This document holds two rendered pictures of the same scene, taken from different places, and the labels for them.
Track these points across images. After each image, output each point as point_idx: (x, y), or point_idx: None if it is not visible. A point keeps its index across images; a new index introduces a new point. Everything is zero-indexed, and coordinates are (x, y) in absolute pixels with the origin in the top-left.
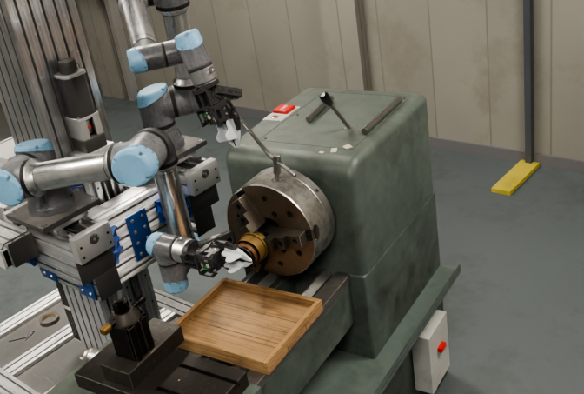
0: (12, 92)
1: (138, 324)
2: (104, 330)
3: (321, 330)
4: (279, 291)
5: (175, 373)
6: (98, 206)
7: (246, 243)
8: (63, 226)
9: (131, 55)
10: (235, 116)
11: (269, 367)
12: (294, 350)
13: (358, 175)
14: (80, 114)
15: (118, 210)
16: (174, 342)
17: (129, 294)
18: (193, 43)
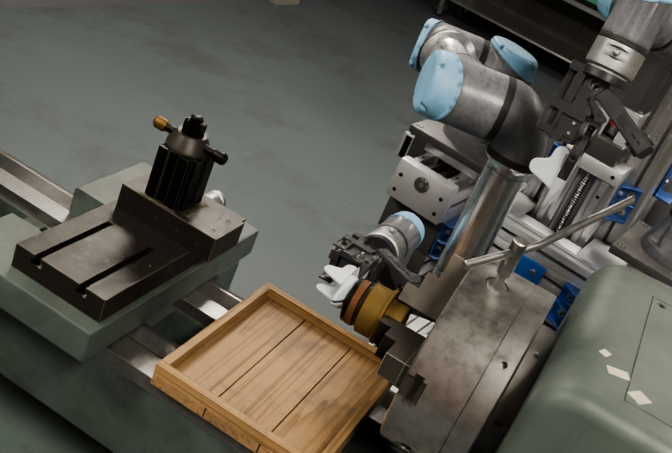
0: None
1: (176, 159)
2: (155, 118)
3: None
4: (353, 420)
5: (133, 242)
6: (521, 212)
7: (369, 288)
8: (437, 154)
9: None
10: (572, 149)
11: (157, 377)
12: (222, 444)
13: (552, 421)
14: (616, 94)
15: (513, 228)
16: (193, 241)
17: None
18: None
